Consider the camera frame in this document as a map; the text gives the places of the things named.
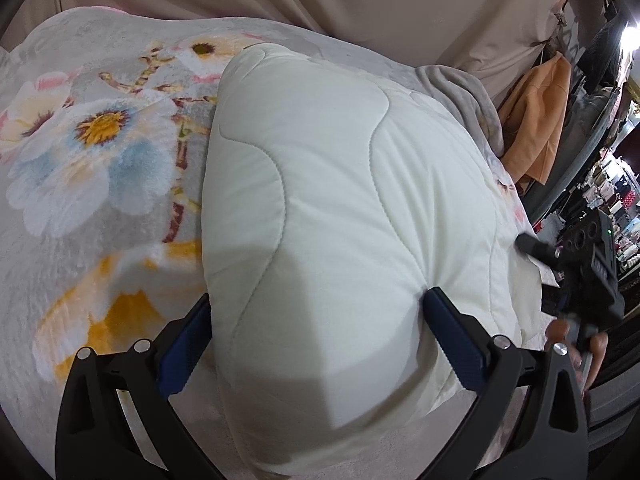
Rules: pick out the bright lamp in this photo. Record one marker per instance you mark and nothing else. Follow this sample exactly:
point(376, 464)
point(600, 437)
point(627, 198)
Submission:
point(631, 35)

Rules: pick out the dark hanging garment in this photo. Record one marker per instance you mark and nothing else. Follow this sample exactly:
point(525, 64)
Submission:
point(597, 60)

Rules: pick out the pink cloth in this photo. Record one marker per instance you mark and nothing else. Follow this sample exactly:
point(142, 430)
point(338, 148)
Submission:
point(110, 8)

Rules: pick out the floral fleece blanket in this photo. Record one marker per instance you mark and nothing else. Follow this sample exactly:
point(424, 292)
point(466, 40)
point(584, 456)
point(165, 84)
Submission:
point(100, 185)

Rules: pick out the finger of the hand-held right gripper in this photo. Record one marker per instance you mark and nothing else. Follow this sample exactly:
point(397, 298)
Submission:
point(537, 247)

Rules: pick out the person's right hand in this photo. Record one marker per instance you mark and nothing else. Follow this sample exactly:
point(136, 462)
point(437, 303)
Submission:
point(597, 360)

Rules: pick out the shelves of assorted goods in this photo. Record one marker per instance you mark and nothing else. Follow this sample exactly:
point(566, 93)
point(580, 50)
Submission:
point(615, 195)

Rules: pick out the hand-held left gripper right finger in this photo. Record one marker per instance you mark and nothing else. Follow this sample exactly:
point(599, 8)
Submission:
point(452, 337)

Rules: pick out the white quilted pillow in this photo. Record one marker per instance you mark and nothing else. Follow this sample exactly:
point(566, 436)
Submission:
point(325, 210)

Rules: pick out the grey fleece cloth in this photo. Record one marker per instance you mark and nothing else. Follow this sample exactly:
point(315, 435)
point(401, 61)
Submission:
point(460, 95)

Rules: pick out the orange hanging garment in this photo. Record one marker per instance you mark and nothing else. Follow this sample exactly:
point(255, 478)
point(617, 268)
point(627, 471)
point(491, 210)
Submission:
point(535, 120)

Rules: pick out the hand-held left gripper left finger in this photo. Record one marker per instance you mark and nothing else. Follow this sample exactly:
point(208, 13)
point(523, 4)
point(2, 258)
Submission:
point(186, 355)

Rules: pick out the beige curtain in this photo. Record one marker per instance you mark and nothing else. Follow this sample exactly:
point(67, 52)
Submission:
point(350, 0)

